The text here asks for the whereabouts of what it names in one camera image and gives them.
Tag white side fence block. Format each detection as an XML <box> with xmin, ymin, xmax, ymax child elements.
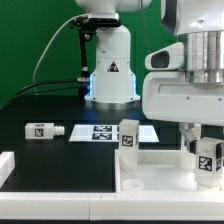
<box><xmin>0</xmin><ymin>152</ymin><xmax>15</xmax><ymax>188</ymax></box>

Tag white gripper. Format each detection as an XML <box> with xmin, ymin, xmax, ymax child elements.
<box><xmin>142</xmin><ymin>42</ymin><xmax>224</xmax><ymax>154</ymax></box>

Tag white base tag plate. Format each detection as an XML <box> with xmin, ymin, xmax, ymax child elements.
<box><xmin>69</xmin><ymin>124</ymin><xmax>159</xmax><ymax>143</ymax></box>

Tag black cable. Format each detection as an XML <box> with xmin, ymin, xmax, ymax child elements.
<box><xmin>13</xmin><ymin>79</ymin><xmax>81</xmax><ymax>98</ymax></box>
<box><xmin>0</xmin><ymin>86</ymin><xmax>81</xmax><ymax>111</ymax></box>

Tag black camera stand pole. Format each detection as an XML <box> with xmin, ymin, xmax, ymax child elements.
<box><xmin>78</xmin><ymin>30</ymin><xmax>90</xmax><ymax>103</ymax></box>

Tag grey camera cable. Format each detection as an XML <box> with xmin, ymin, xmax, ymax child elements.
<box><xmin>32</xmin><ymin>13</ymin><xmax>88</xmax><ymax>84</ymax></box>

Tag black cable upper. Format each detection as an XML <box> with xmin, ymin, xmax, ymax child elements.
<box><xmin>13</xmin><ymin>79</ymin><xmax>81</xmax><ymax>98</ymax></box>

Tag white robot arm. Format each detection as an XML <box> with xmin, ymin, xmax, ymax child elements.
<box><xmin>76</xmin><ymin>0</ymin><xmax>224</xmax><ymax>151</ymax></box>

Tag white square table top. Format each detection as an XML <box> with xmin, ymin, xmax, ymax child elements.
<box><xmin>115</xmin><ymin>150</ymin><xmax>222</xmax><ymax>193</ymax></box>

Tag black cable lower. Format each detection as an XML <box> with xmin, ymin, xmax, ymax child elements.
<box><xmin>0</xmin><ymin>86</ymin><xmax>81</xmax><ymax>111</ymax></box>

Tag black camera on stand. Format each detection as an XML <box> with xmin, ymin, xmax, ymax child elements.
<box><xmin>69</xmin><ymin>12</ymin><xmax>121</xmax><ymax>33</ymax></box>

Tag white front fence bar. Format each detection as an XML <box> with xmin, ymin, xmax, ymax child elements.
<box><xmin>0</xmin><ymin>191</ymin><xmax>224</xmax><ymax>221</ymax></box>

